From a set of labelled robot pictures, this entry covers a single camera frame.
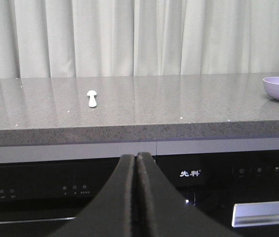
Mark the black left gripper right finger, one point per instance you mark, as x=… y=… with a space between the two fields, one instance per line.
x=163 y=211

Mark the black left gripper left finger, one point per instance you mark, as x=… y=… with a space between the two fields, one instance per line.
x=109 y=214

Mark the pale green plastic spoon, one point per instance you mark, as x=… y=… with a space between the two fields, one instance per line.
x=92 y=98

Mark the black disinfection cabinet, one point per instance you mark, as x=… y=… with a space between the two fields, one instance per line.
x=214 y=182

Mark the white curtain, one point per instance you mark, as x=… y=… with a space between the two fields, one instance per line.
x=100 y=38

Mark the upper silver drawer handle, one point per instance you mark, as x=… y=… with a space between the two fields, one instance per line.
x=255 y=214

